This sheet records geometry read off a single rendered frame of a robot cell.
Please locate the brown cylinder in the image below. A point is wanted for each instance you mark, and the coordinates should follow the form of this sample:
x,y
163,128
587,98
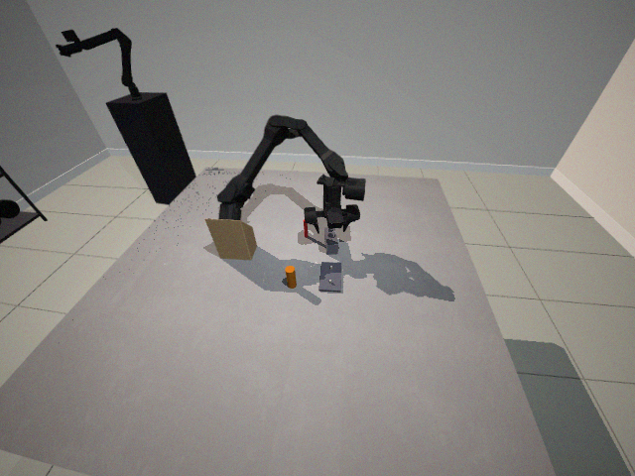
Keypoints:
x,y
291,277

